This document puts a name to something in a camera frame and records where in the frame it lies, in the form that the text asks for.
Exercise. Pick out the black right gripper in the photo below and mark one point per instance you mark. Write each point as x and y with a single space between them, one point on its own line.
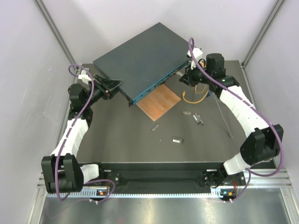
188 78

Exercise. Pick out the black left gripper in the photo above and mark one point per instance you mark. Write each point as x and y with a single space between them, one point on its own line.
107 84

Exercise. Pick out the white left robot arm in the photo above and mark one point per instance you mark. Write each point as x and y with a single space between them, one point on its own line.
61 170

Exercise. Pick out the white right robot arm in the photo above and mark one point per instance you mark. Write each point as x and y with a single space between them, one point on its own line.
263 139

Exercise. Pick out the dark transceiver module pair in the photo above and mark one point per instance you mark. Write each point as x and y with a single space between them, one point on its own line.
198 119

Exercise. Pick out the wooden board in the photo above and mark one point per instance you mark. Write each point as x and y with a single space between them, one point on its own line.
158 102

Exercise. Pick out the silver transceiver module bottom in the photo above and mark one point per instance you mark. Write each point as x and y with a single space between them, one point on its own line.
177 140

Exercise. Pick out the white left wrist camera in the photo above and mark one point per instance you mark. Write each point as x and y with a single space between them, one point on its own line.
84 77

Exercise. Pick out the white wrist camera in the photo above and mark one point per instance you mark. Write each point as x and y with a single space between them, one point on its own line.
84 77
197 54

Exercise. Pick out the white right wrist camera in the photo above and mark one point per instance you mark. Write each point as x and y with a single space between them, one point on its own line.
197 54

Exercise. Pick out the dark blue network switch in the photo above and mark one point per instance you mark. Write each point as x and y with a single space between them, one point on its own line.
144 62

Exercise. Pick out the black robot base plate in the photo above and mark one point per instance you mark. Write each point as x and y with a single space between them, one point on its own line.
166 177

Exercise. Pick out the grey slotted cable duct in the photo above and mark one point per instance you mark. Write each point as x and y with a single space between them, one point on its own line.
95 193

